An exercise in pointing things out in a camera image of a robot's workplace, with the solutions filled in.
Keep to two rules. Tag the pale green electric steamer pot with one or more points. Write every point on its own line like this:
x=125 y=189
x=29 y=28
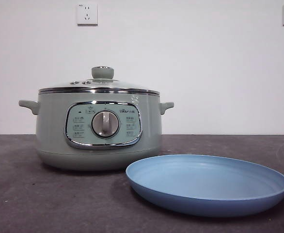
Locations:
x=52 y=136

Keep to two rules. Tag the blue round plate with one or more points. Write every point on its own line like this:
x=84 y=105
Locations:
x=205 y=184

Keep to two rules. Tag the glass lid with green knob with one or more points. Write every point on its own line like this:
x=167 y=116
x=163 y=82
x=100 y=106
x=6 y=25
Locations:
x=102 y=72

